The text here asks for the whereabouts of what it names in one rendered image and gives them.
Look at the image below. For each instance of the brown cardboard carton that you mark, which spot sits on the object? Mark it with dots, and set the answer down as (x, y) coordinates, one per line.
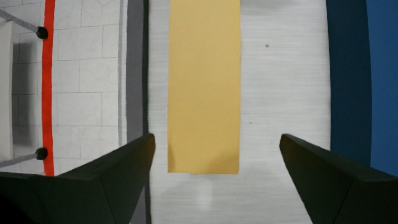
(204, 87)

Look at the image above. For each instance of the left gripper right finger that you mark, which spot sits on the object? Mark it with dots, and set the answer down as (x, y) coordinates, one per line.
(337, 190)

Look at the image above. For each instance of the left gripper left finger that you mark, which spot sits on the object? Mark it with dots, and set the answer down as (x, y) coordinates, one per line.
(105, 190)

